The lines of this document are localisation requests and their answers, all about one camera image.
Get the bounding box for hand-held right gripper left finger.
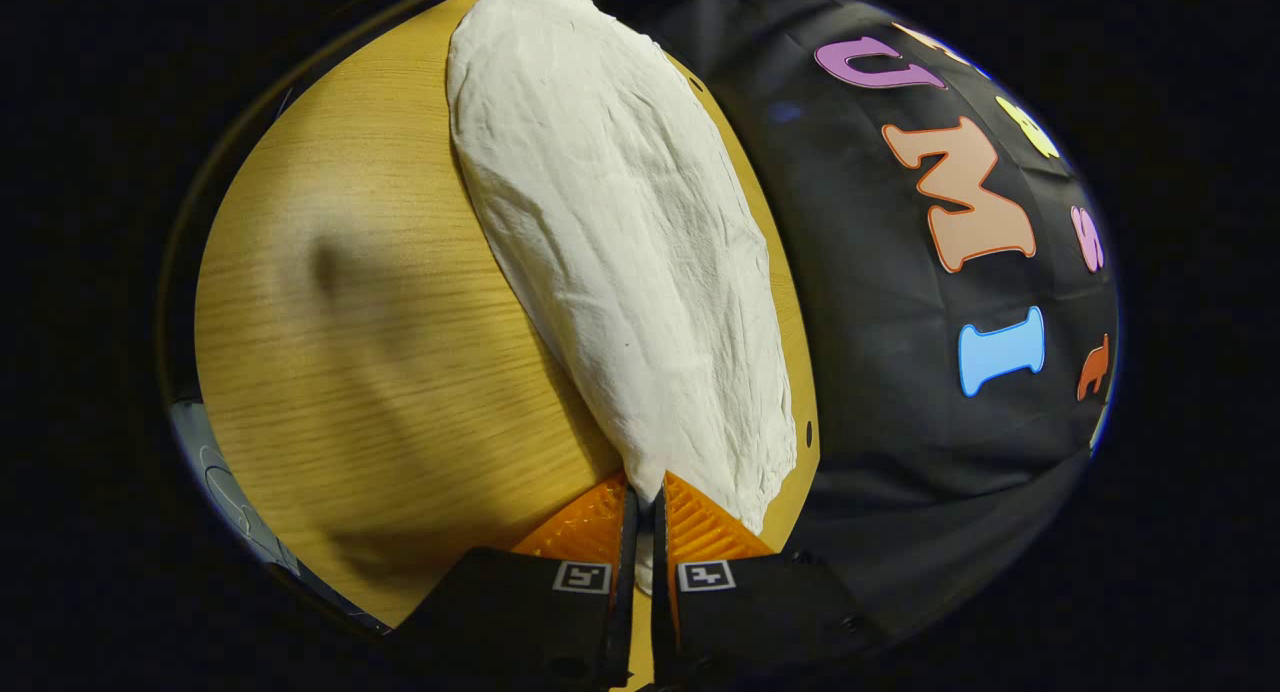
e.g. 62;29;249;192
400;470;641;689

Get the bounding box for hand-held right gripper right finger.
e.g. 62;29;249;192
650;470;883;689

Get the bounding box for white jeans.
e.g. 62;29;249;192
445;0;799;595

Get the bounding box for black backdrop cloth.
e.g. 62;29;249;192
600;0;1121;655

